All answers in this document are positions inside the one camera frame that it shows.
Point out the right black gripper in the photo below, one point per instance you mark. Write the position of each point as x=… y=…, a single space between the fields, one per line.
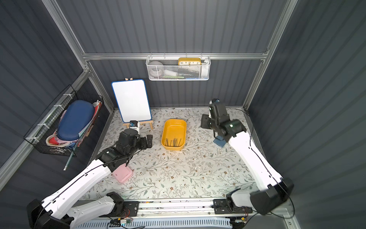
x=206 y=122

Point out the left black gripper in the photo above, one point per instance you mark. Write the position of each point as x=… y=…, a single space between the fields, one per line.
x=145 y=141

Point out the yellow plastic storage box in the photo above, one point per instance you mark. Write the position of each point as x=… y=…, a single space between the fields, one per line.
x=174 y=128

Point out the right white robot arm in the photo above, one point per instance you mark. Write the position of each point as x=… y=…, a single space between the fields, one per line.
x=273 y=189

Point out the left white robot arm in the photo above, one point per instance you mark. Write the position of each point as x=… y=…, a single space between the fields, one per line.
x=57 y=210

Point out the small whiteboard on easel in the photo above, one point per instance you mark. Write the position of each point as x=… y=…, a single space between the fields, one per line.
x=133 y=103

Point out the yellow clock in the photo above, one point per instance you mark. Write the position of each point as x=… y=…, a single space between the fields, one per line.
x=189 y=61

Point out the white tape roll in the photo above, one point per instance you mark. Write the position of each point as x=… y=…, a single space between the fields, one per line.
x=155 y=69

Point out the blue oval case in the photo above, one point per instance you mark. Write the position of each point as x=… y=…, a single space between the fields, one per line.
x=76 y=118

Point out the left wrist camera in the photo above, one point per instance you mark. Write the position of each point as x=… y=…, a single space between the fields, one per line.
x=135 y=125

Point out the white wire wall basket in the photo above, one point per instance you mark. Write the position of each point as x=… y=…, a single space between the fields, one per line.
x=174 y=72

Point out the black wire side basket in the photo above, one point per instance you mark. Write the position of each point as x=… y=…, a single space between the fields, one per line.
x=45 y=138

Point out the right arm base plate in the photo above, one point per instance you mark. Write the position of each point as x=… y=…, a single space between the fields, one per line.
x=223 y=206

